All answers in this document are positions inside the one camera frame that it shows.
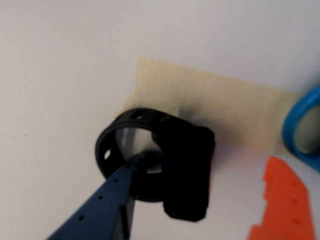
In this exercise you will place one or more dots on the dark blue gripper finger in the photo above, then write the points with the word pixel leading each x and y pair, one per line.
pixel 107 207

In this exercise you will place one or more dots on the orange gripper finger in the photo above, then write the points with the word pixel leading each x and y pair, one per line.
pixel 287 212

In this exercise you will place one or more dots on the beige masking tape strip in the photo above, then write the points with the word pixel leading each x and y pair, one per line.
pixel 225 100

